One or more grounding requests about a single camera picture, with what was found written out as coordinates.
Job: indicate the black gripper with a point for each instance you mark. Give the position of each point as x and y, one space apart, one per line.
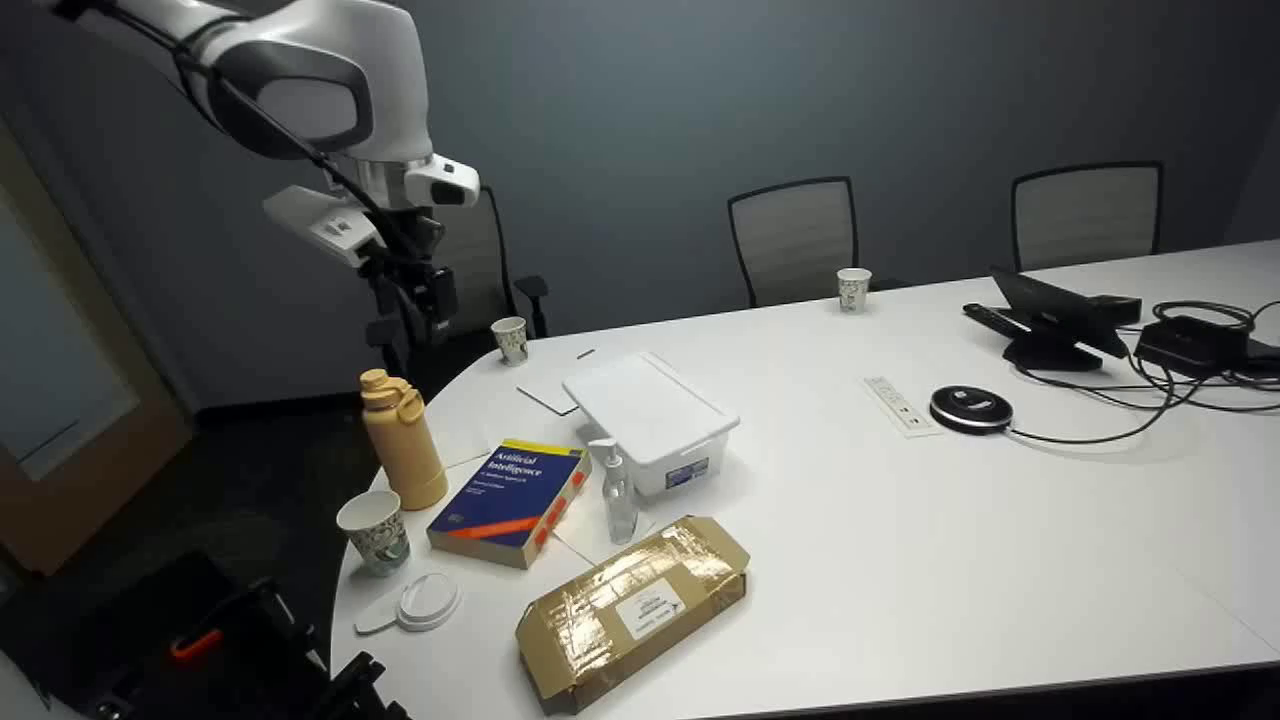
413 290

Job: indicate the white plastic cup lid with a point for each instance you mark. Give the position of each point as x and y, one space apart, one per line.
425 602

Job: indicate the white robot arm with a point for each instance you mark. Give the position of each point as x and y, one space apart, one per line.
336 87

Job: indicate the paper cup near chair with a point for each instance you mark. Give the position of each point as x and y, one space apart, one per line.
509 339

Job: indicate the patterned paper cup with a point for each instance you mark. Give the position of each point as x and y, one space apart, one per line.
375 530

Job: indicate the far paper cup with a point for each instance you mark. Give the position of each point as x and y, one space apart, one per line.
853 290

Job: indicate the left mesh office chair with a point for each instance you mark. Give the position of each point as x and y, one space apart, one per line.
487 290

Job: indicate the mesh office chair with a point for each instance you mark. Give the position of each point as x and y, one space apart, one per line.
487 290
794 236
1086 215

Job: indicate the tan plastic bottle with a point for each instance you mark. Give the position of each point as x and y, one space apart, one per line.
397 431

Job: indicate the white card on table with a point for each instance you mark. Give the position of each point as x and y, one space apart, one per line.
551 392

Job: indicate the blue and orange book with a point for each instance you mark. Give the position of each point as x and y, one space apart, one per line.
515 503

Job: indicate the clear small bottle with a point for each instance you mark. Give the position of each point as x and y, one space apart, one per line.
617 490

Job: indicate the white plastic storage box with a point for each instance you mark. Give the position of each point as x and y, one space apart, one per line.
666 425

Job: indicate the wooden framed door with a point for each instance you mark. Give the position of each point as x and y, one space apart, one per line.
87 422

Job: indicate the middle mesh office chair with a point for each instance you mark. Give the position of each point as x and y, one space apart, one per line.
794 236

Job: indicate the brown cardboard package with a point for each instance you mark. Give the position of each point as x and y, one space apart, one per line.
609 622

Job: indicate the white remote control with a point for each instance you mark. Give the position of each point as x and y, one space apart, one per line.
900 408

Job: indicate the black tablet stand device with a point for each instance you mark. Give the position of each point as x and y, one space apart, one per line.
1059 328

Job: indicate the right mesh office chair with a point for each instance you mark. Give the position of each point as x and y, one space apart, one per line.
1086 215

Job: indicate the black power adapter box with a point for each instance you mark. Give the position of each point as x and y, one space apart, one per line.
1189 345

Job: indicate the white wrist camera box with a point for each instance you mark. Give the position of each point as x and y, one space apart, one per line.
334 227

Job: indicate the black equipment with orange handle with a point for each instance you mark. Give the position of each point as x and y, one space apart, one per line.
189 647

